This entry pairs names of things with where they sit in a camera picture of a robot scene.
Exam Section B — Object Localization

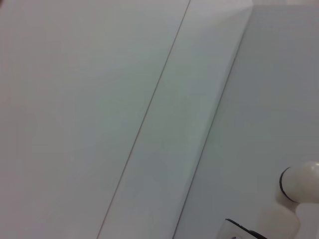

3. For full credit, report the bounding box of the white robot head camera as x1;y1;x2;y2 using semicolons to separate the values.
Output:
218;218;268;239

